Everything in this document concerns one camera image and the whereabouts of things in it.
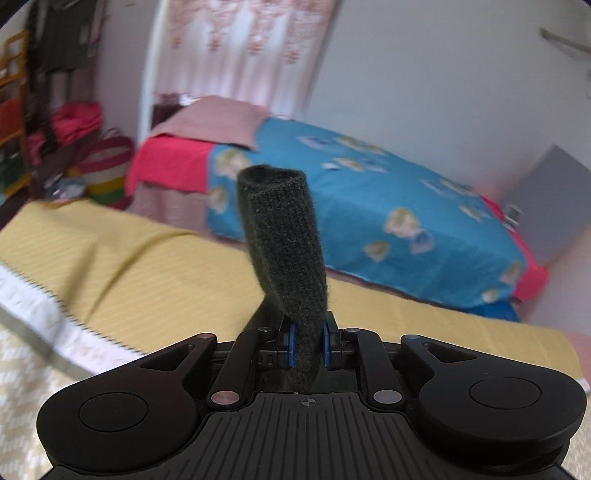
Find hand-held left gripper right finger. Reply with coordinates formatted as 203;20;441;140
321;314;483;409

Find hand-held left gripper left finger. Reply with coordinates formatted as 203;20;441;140
140;318;297;409

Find dark green knit sweater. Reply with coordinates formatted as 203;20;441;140
237;165;331;393

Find pink clothes pile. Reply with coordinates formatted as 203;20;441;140
25;102;103;160

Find dark hanging clothes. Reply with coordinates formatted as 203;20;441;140
25;0;100;139

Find blue printed bed sheet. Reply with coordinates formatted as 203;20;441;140
204;117;529;310

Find dusty pink bed skirt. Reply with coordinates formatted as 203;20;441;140
134;180;208;232

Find dusty pink pillow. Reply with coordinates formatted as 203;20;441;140
148;95;269;151

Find striped woven basket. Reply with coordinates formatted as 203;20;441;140
76;129;136;210

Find grey cabinet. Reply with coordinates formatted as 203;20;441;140
505;144;591;268

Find white floral curtain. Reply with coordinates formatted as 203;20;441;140
139;0;342;139

